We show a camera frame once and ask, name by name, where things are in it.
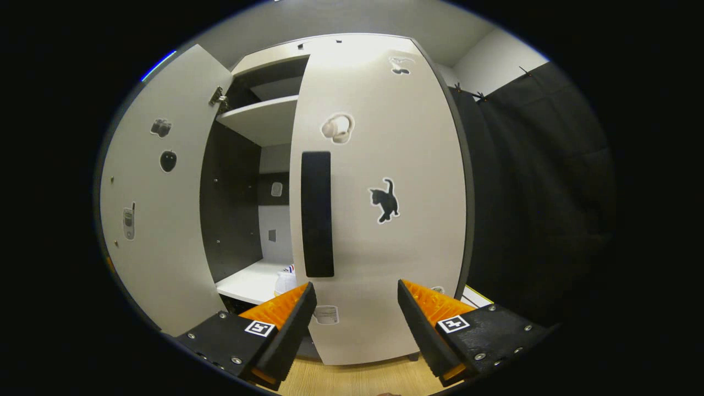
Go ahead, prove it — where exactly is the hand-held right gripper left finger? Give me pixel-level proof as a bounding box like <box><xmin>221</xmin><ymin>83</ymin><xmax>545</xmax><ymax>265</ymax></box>
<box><xmin>175</xmin><ymin>282</ymin><xmax>318</xmax><ymax>392</ymax></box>

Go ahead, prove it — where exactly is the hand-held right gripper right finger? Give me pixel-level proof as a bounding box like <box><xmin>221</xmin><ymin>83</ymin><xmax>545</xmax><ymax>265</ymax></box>
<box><xmin>397</xmin><ymin>278</ymin><xmax>554</xmax><ymax>387</ymax></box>

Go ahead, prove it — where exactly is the white canvas shoe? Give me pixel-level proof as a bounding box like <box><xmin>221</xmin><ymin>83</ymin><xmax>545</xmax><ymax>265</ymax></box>
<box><xmin>274</xmin><ymin>264</ymin><xmax>298</xmax><ymax>298</ymax></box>

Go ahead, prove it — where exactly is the white cabinet door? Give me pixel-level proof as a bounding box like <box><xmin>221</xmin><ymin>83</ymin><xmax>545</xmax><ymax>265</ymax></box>
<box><xmin>99</xmin><ymin>44</ymin><xmax>234</xmax><ymax>337</ymax></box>
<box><xmin>289</xmin><ymin>34</ymin><xmax>468</xmax><ymax>366</ymax></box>

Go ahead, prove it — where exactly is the white and grey shoe cabinet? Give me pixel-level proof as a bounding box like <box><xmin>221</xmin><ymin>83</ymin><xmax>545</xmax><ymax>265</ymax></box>
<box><xmin>199</xmin><ymin>34</ymin><xmax>475</xmax><ymax>361</ymax></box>

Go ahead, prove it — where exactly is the white cabinet shelf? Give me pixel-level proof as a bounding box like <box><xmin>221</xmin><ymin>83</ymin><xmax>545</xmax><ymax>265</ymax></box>
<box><xmin>217</xmin><ymin>95</ymin><xmax>299</xmax><ymax>147</ymax></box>

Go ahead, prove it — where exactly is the metal door hinge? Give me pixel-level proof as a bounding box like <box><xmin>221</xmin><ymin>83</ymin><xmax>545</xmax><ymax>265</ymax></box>
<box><xmin>208</xmin><ymin>86</ymin><xmax>230</xmax><ymax>113</ymax></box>

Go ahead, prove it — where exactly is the white cabinet drawer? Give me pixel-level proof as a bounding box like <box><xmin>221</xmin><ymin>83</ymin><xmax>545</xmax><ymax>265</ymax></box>
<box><xmin>231</xmin><ymin>44</ymin><xmax>311</xmax><ymax>76</ymax></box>

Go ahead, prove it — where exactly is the white yellow-edged sheet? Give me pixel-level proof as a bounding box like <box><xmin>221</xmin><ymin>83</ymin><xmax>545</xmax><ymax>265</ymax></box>
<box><xmin>461</xmin><ymin>285</ymin><xmax>494</xmax><ymax>309</ymax></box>

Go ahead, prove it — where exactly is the black door handle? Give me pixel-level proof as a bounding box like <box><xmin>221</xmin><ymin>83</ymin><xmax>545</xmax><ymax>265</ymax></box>
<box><xmin>301</xmin><ymin>151</ymin><xmax>335</xmax><ymax>278</ymax></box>

